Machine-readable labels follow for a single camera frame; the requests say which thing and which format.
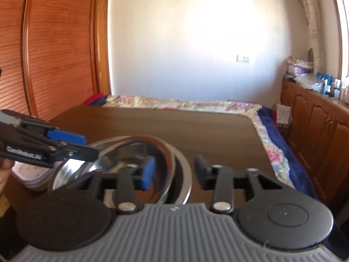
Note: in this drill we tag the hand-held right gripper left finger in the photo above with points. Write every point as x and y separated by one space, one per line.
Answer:
147 173

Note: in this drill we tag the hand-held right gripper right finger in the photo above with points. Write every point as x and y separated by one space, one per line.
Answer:
200 172

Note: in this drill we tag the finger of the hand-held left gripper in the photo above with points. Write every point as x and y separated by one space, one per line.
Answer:
81 154
68 137

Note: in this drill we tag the person's left hand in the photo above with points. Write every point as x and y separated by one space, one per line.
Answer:
4 174

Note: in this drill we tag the red knitted cloth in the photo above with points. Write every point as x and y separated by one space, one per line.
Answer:
92 98

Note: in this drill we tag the floral bed blanket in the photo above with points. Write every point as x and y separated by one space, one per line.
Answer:
190 105

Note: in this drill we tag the wooden slatted wardrobe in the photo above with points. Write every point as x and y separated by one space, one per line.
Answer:
54 46

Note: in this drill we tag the white paper bag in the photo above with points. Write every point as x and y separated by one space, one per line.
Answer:
283 114

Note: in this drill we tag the wooden door panel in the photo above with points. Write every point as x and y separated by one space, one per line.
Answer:
104 41

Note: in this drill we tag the wooden cabinet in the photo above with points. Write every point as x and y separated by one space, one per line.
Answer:
313 120

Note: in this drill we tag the clear plastic bag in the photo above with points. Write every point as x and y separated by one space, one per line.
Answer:
308 83

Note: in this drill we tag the pink box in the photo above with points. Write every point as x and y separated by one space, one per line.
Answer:
302 69

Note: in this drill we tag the folded floral cloth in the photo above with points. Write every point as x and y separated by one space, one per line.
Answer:
300 61

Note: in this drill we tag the row of blue boxes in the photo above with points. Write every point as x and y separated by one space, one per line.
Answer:
324 76

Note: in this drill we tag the patterned curtain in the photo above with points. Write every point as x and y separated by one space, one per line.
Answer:
310 19

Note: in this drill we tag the window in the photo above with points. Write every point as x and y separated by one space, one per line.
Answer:
345 32

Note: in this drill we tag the white wall switch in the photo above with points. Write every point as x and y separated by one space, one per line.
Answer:
242 58

